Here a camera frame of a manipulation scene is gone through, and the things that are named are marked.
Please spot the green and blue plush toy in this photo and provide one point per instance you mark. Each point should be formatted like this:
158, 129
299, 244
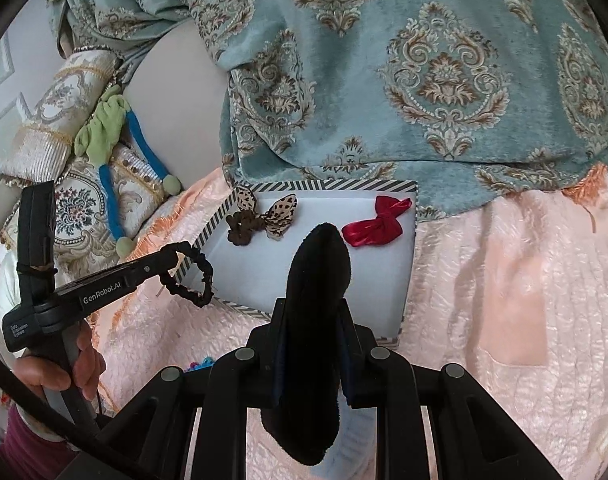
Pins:
113, 136

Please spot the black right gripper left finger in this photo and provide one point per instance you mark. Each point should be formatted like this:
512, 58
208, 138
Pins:
198, 417

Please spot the red velvet bow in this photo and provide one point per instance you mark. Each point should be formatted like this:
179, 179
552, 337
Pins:
383, 228

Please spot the embroidered cream cushion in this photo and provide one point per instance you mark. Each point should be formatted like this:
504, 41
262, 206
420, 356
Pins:
83, 243

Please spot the light blue fluffy scrunchie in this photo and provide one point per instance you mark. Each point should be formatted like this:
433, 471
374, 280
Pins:
353, 447

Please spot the pink quilted bedspread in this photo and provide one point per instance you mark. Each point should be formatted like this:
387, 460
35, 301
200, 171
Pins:
515, 291

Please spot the black velvet hair clip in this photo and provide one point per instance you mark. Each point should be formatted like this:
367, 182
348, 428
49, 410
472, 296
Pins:
304, 417

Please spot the person's left hand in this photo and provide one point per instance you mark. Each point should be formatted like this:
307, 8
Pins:
39, 374

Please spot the striped chevron tray box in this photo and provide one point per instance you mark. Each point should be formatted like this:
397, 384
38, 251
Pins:
250, 279

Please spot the cream bolster pillow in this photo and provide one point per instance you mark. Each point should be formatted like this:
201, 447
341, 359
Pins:
44, 142

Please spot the black scrunchie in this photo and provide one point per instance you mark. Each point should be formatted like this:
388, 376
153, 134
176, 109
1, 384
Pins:
185, 272

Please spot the leopard print bow scrunchie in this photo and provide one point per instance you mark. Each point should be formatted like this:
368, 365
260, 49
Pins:
246, 221

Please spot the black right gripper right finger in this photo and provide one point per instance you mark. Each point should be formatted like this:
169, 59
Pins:
426, 419

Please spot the teal damask curtain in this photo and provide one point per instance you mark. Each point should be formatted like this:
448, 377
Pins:
471, 99

